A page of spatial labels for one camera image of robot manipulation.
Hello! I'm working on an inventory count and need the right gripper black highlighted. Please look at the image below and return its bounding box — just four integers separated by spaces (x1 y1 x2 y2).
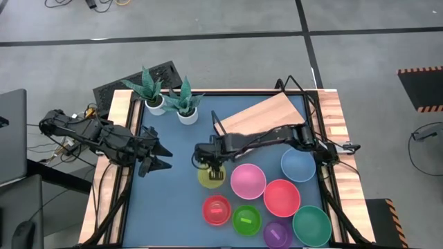
192 134 230 181

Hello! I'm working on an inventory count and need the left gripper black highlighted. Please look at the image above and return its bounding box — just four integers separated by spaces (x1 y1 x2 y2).
131 126 173 178

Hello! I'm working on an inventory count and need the small yellow bowl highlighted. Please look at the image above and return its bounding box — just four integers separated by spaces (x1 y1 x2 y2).
197 162 228 190

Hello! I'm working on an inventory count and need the small red bowl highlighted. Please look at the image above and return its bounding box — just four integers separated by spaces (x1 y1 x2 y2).
201 194 232 227

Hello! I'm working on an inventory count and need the large pink bowl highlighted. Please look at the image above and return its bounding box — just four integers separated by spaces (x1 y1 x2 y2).
230 163 267 201

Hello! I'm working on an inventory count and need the small green bowl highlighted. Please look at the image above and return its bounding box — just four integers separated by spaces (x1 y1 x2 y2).
232 204 262 237

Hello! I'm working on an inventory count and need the large red bowl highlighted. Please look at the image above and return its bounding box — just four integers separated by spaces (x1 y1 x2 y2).
263 178 301 219

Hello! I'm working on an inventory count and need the large blue bowl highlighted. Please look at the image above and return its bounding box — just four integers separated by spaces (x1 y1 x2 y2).
280 147 317 183

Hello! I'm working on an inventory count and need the blue table mat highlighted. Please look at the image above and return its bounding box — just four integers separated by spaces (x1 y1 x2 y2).
121 93 329 248

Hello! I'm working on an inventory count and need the snake plant in white pot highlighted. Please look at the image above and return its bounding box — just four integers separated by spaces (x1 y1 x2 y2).
120 66 167 117
162 75 205 126

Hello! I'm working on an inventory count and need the black perforated floor panel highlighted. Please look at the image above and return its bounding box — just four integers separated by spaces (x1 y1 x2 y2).
92 60 183 117

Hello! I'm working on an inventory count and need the small purple bowl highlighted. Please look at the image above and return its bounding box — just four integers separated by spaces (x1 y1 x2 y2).
262 219 294 249

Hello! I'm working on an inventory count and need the large teal green bowl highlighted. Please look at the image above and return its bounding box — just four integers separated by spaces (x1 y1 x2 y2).
292 205 333 248

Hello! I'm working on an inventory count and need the grey laptop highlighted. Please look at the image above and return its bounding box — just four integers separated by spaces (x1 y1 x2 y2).
0 89 28 186

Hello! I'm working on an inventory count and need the black computer mouse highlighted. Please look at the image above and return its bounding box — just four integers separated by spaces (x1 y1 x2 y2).
11 220 37 249

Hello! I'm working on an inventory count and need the black mat with hazard stripes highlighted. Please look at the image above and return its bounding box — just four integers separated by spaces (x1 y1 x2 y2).
397 65 443 113
365 198 410 249

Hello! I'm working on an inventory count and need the black diagonal frame strut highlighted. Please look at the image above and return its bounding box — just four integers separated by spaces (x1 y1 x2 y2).
317 165 370 247
81 165 134 248

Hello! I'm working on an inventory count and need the wooden shelf with black frame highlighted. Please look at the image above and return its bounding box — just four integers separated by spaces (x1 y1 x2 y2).
210 75 325 139

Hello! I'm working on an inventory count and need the black table frame rim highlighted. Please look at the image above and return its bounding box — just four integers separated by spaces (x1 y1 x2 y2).
117 89 335 249

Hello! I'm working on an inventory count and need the grey device with black cable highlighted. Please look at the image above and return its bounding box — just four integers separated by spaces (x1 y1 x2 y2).
407 120 443 177

